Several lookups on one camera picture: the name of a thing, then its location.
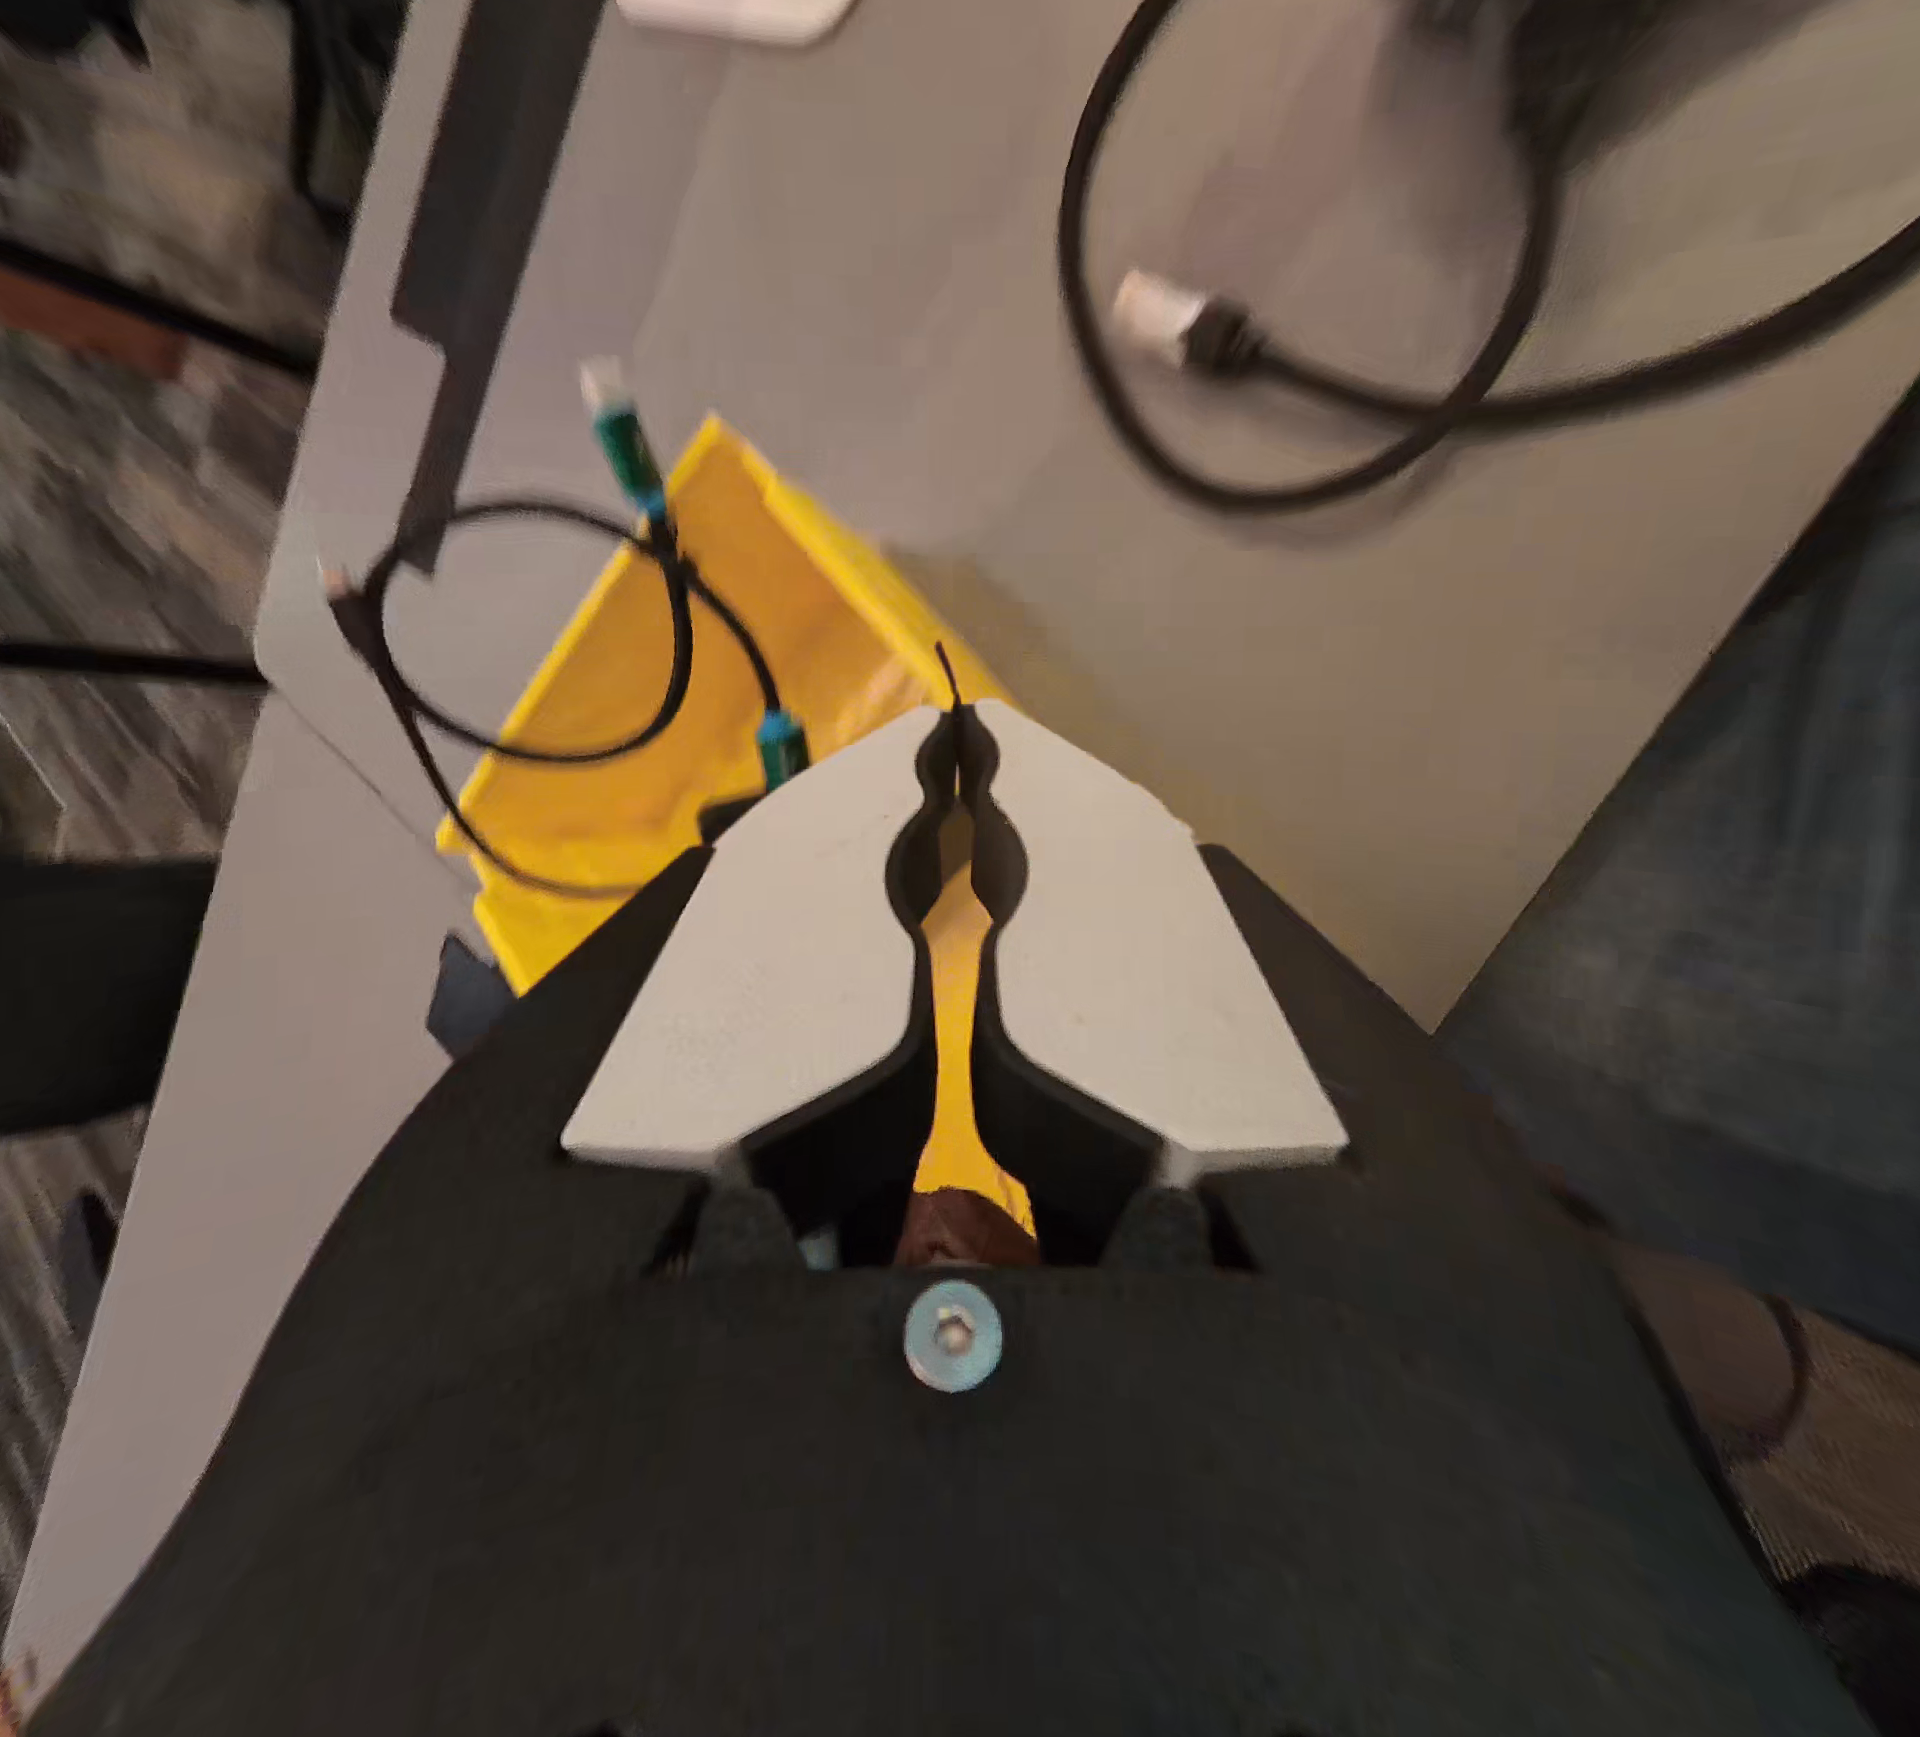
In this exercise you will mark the black thread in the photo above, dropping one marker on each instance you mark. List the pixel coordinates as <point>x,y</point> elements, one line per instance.
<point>949,685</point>

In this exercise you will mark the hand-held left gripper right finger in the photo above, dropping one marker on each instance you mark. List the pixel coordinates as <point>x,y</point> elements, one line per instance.
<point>1155,1004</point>

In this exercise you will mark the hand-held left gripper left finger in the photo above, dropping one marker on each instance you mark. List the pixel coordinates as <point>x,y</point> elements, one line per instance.
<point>750,1004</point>

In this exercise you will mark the person's blue jeans leg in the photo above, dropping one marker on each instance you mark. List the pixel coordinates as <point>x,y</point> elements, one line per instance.
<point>1725,943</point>

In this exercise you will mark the yellow plastic bin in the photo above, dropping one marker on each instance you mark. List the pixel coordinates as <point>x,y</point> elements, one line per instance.
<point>810,597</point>

